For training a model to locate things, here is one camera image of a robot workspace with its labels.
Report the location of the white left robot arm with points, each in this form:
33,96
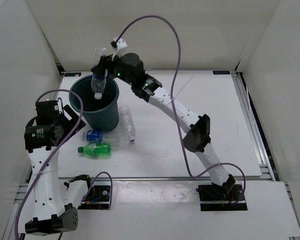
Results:
55,203

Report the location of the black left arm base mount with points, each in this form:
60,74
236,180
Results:
99,198

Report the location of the clear unlabelled plastic bottle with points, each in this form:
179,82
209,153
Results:
127,123

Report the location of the clear bottle blue Aquarius label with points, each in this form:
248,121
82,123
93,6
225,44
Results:
99,75

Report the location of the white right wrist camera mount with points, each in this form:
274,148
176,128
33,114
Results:
118,44

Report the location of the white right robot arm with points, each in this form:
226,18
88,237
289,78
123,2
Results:
196,128

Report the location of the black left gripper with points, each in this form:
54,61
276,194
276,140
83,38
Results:
74,118

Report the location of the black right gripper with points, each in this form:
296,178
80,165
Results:
105,62

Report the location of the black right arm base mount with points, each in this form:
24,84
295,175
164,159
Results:
212,200

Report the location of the dark teal plastic bin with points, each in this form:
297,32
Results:
101,114

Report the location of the clear bottle blue Pocari label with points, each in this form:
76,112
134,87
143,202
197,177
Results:
99,136

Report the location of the green plastic soda bottle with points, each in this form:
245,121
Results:
95,150

